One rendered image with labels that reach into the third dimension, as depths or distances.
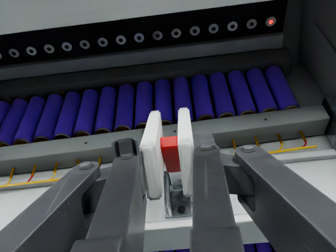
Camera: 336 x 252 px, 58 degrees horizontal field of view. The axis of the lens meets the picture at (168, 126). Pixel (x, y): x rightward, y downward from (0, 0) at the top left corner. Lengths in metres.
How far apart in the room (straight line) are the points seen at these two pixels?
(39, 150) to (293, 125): 0.23
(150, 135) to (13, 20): 0.12
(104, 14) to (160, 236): 0.17
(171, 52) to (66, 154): 0.16
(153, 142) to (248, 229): 0.14
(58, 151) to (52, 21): 0.13
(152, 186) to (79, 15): 0.11
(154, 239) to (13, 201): 0.13
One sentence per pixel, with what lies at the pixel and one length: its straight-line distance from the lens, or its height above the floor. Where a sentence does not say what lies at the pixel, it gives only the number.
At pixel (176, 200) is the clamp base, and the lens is 0.26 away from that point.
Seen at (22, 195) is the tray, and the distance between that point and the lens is 0.31.
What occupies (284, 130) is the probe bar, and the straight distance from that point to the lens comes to 0.29.
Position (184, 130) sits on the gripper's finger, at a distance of 0.16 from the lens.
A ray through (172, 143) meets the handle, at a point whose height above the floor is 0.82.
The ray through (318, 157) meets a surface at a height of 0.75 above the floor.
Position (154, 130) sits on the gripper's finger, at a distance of 0.17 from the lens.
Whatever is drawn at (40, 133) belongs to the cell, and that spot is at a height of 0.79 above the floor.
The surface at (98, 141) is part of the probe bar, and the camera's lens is 0.28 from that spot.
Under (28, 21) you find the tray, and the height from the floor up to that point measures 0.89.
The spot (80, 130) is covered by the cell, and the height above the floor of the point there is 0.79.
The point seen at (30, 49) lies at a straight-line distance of 0.38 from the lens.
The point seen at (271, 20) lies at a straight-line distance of 0.36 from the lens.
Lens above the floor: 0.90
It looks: 24 degrees down
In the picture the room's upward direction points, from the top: 8 degrees counter-clockwise
